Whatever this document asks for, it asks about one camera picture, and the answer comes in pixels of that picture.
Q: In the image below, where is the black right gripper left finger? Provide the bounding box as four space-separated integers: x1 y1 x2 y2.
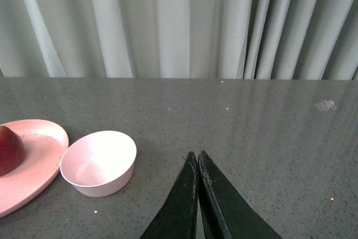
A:
141 152 199 238

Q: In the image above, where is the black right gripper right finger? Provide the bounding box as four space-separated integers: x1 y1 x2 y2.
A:
198 151 281 238

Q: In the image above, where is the pale pink bowl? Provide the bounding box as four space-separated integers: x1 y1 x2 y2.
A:
60 130 137 197

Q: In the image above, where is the red apple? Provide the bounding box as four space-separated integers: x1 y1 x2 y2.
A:
0 125 25 176

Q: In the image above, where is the pink plate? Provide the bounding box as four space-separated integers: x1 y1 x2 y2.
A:
1 119 69 218

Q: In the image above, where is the small clear tape scrap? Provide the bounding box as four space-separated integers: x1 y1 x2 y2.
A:
314 100 337 111

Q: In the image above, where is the white curtain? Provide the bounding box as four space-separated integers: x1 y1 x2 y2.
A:
1 0 357 80

